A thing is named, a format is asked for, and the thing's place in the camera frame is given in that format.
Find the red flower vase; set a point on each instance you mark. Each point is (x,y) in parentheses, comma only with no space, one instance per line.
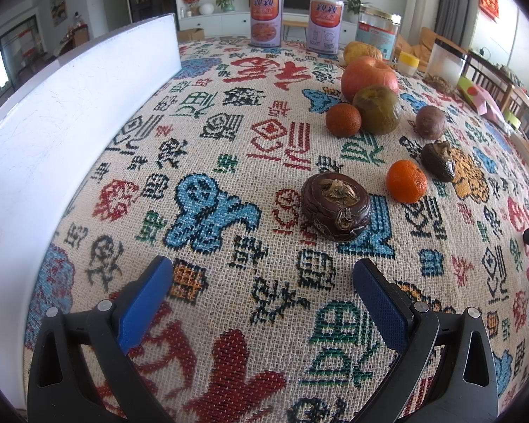
(191,1)

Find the pile of brown dried scraps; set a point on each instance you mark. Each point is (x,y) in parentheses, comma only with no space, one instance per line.
(441,83)

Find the bright orange tangerine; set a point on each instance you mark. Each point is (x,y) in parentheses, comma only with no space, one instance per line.
(406,181)

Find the clear jar with gold lid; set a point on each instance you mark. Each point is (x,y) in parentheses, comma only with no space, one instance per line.
(377,33)

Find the right red-labelled tin can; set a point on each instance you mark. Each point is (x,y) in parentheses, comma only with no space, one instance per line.
(324,24)

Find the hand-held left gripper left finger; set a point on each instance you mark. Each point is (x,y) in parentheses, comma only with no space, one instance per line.
(145,299)

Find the yellow pear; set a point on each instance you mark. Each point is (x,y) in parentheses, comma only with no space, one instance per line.
(359,49)

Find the small brown dried mangosteen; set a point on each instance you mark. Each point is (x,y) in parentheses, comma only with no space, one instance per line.
(438,161)

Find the dark orange tangerine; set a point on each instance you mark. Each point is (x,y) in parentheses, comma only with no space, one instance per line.
(343,120)

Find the colourful paper packet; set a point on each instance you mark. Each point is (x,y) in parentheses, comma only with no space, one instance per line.
(480,94)

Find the cardboard box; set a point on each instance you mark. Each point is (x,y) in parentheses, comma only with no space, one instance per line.
(190,35)

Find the wooden chair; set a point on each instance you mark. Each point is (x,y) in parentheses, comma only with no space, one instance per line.
(496,77)

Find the framed wall picture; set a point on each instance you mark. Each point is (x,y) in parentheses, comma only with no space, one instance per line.
(58,7)

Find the leafy potted plant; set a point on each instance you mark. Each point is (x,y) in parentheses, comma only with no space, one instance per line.
(355,1)

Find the clear container with black lid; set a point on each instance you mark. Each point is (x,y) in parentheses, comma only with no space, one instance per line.
(445,61)

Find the patterned woven tablecloth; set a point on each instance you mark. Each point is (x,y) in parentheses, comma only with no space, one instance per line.
(255,194)

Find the green-brown round fruit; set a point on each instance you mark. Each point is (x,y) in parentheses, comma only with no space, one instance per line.
(378,110)

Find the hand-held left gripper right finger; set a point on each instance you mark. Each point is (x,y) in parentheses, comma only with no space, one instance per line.
(381,304)

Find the red wall hanging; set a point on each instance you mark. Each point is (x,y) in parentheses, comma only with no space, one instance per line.
(489,1)

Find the large brown dried mangosteen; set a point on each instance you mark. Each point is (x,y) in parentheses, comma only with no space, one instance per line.
(335,209)

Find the white board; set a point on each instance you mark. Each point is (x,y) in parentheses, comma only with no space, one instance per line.
(57,141)

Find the orange label tin can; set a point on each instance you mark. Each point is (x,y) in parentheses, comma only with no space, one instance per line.
(266,20)

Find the white round lamp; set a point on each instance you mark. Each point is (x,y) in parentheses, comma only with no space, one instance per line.
(206,9)

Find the grey and white curtain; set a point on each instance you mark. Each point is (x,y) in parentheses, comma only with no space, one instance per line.
(441,0)

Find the purple passion fruit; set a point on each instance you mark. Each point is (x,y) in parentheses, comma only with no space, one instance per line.
(430,121)

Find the small yellow lid jar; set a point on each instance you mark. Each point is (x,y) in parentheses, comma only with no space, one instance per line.
(408,62)

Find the red apple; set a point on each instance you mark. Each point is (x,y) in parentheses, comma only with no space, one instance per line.
(368,75)

